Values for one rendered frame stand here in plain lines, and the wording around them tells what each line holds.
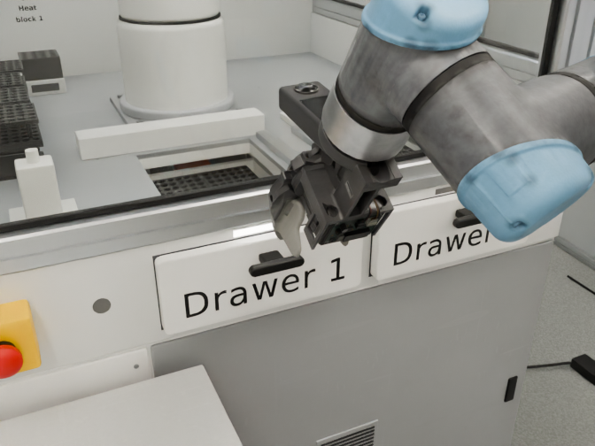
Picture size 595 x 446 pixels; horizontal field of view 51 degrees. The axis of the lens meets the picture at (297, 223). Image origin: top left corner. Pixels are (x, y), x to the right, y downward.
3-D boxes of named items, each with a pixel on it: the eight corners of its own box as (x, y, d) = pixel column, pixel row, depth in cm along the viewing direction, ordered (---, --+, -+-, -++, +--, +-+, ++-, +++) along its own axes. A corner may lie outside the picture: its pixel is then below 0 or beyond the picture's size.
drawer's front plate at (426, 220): (527, 242, 104) (538, 180, 99) (375, 281, 93) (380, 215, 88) (520, 237, 105) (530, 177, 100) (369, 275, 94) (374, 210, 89)
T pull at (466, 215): (497, 220, 93) (498, 211, 93) (456, 230, 90) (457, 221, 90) (481, 211, 96) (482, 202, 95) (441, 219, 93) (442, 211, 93)
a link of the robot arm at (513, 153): (650, 149, 42) (540, 34, 45) (558, 200, 35) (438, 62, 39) (569, 213, 48) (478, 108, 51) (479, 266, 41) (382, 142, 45)
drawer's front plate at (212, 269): (360, 285, 92) (364, 219, 87) (166, 336, 81) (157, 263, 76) (355, 280, 93) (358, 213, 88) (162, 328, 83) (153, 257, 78)
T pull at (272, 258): (305, 265, 82) (305, 257, 81) (251, 279, 79) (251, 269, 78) (293, 253, 84) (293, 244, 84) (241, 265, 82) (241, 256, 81)
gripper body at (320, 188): (306, 254, 60) (344, 186, 50) (276, 180, 63) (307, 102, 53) (375, 238, 63) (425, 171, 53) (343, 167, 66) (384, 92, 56)
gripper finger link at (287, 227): (272, 278, 68) (304, 236, 61) (254, 231, 70) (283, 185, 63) (297, 273, 69) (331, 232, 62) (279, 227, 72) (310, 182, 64)
